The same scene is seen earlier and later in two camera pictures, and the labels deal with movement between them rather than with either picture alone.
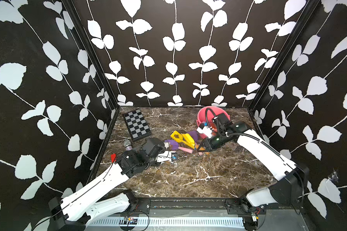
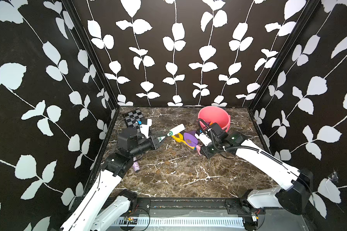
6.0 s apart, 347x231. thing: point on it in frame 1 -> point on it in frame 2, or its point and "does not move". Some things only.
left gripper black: [156, 163] -> [153, 141]
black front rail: [206, 207] does not move
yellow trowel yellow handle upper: [185, 138] does not move
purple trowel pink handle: [174, 145] -> [190, 138]
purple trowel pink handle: [194, 134] does not move
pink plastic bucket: [206, 115] does not move
